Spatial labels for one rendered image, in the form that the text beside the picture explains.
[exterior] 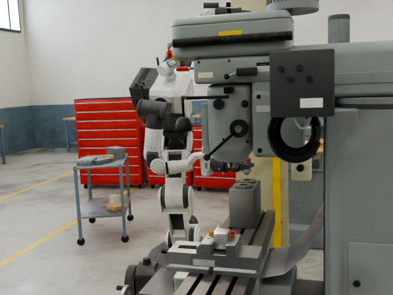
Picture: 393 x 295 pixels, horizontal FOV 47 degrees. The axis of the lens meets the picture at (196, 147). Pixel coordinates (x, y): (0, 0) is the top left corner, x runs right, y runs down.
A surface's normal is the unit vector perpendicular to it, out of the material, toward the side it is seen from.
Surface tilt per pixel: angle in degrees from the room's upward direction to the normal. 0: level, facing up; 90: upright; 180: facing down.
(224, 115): 90
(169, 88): 35
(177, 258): 90
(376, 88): 90
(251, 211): 90
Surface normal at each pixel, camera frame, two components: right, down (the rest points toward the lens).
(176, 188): -0.12, -0.36
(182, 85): 0.61, -0.45
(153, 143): 0.14, 0.19
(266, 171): -0.27, 0.14
